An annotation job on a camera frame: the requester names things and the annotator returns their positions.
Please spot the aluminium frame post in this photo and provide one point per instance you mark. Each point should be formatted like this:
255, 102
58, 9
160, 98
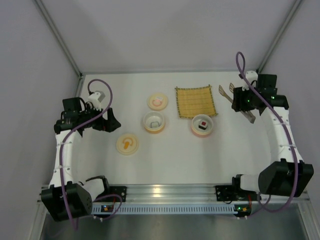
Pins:
49, 21
280, 33

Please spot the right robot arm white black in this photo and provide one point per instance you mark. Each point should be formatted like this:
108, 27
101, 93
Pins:
287, 170

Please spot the sushi roll green centre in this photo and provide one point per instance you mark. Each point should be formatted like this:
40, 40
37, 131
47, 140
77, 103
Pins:
155, 124

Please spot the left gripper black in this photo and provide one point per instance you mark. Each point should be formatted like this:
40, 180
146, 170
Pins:
104, 122

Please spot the right aluminium frame post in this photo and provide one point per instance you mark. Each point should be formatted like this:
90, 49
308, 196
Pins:
280, 33

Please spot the left aluminium frame post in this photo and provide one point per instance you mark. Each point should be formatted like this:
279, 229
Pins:
49, 21

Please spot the cream lid pink handle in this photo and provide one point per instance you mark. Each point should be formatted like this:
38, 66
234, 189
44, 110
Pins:
157, 101

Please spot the pink lunch bowl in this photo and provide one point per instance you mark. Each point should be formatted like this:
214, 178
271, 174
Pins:
198, 132

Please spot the orange lunch bowl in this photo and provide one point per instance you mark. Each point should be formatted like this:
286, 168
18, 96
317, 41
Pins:
154, 116

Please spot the bamboo sushi mat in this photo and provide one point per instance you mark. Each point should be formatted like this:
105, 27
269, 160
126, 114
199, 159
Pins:
191, 102

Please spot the sushi roll red centre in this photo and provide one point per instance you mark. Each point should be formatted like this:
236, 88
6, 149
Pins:
203, 125

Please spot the aluminium mounting rail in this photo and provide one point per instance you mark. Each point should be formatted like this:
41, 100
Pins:
147, 194

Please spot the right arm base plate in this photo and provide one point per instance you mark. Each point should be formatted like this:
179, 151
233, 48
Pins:
231, 193

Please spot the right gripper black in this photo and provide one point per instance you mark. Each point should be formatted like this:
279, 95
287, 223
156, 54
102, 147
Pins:
240, 99

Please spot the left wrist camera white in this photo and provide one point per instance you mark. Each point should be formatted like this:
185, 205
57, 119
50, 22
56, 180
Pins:
96, 99

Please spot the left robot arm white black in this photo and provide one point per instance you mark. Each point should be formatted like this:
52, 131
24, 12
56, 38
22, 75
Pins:
69, 134

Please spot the cream lid orange handle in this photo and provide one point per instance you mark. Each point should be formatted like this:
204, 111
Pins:
127, 144

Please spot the metal tongs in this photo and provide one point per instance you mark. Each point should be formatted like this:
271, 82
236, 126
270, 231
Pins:
226, 96

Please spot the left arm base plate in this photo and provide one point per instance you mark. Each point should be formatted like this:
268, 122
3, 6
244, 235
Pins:
120, 190

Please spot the slotted cable duct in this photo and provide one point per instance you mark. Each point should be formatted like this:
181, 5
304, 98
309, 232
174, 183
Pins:
171, 209

